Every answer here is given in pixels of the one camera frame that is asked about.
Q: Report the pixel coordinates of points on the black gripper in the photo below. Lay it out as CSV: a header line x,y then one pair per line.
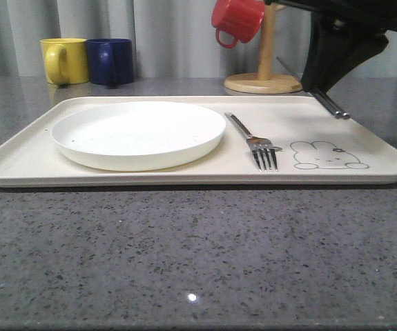
x,y
331,57

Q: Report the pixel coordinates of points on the silver metal fork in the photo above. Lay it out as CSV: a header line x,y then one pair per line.
x,y
264,152

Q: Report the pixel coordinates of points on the white round plate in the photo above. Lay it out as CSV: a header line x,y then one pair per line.
x,y
139,135

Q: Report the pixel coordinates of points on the wooden mug tree stand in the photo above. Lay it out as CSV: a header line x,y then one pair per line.
x,y
264,81

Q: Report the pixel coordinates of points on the red ribbed mug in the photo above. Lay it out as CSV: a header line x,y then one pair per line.
x,y
236,20

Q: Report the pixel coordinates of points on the grey curtain backdrop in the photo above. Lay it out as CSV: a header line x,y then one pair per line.
x,y
170,38

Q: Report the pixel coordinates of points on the cream rabbit serving tray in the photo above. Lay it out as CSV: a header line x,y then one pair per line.
x,y
315,148

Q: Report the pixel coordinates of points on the dark blue mug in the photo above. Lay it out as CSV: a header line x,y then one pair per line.
x,y
110,61

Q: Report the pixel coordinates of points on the yellow mug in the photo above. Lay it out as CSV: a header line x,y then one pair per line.
x,y
65,60

